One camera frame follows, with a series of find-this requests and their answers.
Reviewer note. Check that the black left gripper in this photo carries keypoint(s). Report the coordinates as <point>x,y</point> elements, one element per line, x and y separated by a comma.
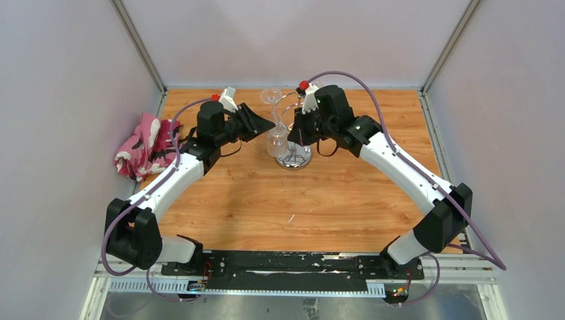
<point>253,124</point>

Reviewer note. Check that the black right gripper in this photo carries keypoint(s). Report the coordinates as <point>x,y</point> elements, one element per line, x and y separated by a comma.
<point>298,133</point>

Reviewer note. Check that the clear wine glass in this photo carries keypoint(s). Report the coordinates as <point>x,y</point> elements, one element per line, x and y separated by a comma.
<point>271,95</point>
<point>317,83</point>
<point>277,142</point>

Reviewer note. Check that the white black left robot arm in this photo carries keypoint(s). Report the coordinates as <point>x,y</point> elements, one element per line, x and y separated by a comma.
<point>132,226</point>

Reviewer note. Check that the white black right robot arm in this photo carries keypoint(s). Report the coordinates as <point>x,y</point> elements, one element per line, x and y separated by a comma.
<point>326,114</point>

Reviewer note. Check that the chrome spiral wine glass rack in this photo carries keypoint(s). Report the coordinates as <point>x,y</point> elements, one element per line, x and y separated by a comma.
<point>297,157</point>

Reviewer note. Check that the pink camouflage cloth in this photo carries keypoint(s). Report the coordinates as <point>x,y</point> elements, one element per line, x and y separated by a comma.
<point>149,150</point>

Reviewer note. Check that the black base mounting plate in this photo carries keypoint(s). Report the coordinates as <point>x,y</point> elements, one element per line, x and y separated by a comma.
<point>294,270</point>

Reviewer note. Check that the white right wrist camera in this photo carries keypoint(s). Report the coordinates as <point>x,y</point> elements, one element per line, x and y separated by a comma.
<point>307,91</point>

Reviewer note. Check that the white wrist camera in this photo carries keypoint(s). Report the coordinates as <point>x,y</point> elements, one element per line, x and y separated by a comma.
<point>226,98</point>
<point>307,91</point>

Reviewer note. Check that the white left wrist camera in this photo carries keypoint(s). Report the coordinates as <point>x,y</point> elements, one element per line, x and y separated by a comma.
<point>226,98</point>

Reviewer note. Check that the aluminium frame rail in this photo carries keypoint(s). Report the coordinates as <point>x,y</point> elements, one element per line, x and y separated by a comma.
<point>449,269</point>

